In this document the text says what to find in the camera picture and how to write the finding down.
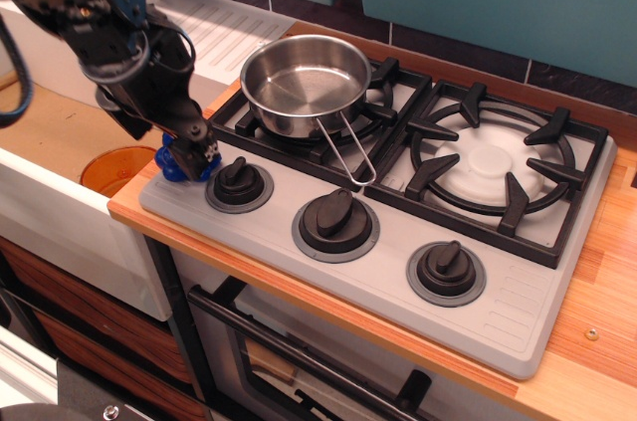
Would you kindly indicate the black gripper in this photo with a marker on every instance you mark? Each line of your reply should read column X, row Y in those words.
column 150, row 89

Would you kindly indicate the blue toy blueberry cluster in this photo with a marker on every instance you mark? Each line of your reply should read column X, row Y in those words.
column 166, row 162

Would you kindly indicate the stainless steel pan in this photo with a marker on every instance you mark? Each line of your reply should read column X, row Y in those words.
column 309, row 86

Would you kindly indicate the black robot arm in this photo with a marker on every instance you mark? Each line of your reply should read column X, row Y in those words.
column 97, row 31

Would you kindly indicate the black left stove knob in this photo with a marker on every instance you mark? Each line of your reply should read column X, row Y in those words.
column 240, row 187

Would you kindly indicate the black stove knob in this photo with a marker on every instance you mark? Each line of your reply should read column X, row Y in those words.
column 240, row 187
column 336, row 228
column 446, row 274

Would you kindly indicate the black middle stove knob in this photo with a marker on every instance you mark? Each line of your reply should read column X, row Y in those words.
column 336, row 228

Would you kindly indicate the grey toy stove top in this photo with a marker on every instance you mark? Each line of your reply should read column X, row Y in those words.
column 507, row 327

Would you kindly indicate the black right stove knob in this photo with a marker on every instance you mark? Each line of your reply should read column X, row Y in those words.
column 446, row 274

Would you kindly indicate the orange plastic cup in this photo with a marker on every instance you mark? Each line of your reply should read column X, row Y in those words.
column 111, row 170

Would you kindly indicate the black left burner grate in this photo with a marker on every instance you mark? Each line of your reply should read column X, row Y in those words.
column 387, row 102

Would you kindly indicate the black burner grate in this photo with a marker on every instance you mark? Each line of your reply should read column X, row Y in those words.
column 387, row 102
column 521, row 180

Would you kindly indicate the white toy sink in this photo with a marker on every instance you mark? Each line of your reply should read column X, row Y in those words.
column 44, row 207

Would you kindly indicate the wooden drawer front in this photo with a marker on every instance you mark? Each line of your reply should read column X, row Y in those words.
column 116, row 346

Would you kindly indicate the toy oven door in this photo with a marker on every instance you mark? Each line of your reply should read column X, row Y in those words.
column 286, row 364

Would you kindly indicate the black right burner grate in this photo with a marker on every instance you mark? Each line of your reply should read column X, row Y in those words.
column 521, row 180

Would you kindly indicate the black oven door handle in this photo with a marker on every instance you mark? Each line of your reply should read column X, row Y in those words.
column 221, row 305

